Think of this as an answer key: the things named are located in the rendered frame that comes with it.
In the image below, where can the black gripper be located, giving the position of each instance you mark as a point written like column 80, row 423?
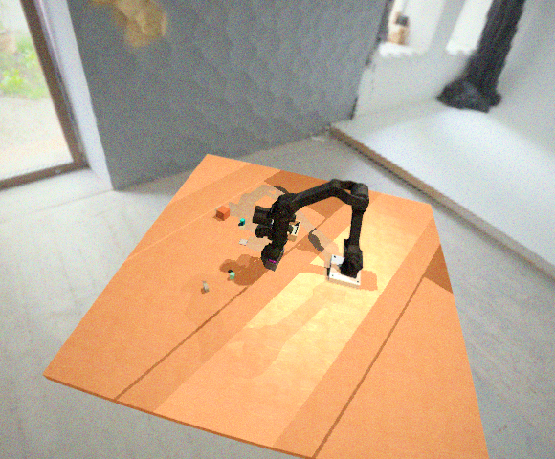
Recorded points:
column 279, row 239

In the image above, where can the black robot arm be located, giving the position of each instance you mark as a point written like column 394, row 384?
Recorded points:
column 283, row 209

